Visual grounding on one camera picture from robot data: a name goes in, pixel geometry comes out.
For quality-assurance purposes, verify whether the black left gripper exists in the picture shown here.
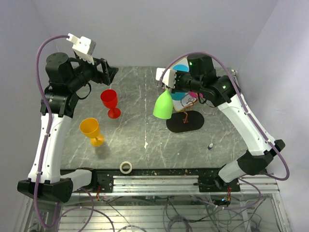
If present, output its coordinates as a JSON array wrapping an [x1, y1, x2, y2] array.
[[68, 55, 119, 91]]

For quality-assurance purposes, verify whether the aluminium table edge rail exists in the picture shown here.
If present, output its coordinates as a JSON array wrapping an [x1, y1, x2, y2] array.
[[231, 69, 238, 81]]

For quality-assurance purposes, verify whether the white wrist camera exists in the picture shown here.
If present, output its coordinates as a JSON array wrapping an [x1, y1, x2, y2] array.
[[155, 68, 176, 88], [67, 33, 96, 65]]

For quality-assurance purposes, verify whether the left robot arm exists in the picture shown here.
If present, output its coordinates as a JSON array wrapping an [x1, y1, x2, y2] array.
[[17, 52, 119, 203]]

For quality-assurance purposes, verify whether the yellow framed whiteboard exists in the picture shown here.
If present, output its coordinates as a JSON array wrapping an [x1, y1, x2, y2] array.
[[171, 58, 198, 112]]

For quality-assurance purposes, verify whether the aluminium front mounting rail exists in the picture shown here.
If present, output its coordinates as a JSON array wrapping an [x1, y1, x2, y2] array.
[[70, 168, 278, 198]]

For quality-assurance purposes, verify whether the red plastic wine glass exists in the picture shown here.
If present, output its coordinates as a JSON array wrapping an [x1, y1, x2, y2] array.
[[100, 89, 121, 119]]

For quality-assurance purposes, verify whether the orange plastic wine glass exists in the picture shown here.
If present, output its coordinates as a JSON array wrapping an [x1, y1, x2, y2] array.
[[79, 118, 105, 147]]

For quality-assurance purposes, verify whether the masking tape roll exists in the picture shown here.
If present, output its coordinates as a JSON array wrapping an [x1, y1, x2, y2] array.
[[119, 161, 133, 174]]

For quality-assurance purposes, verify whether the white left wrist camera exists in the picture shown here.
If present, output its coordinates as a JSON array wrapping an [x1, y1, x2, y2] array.
[[67, 33, 96, 65]]

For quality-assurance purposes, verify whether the green plastic wine glass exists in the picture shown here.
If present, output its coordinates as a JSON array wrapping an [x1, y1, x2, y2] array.
[[153, 89, 173, 120]]

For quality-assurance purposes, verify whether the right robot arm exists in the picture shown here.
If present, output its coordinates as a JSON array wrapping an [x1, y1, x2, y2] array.
[[159, 52, 290, 191]]

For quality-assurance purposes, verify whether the blue plastic wine glass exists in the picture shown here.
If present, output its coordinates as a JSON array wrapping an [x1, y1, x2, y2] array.
[[171, 64, 189, 101]]

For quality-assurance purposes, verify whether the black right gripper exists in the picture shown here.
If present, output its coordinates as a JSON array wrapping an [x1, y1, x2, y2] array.
[[166, 70, 204, 94]]

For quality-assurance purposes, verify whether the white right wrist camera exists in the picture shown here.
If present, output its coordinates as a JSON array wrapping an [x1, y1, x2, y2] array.
[[155, 68, 176, 88]]

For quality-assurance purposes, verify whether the copper wire wine glass rack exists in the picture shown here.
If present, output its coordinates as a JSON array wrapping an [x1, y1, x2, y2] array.
[[166, 97, 205, 133]]

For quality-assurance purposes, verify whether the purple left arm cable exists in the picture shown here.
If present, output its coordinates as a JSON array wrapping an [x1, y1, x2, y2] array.
[[33, 35, 115, 232]]

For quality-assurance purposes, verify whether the pink plastic wine glass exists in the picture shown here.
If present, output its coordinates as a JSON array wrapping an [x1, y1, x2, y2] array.
[[188, 91, 203, 98]]

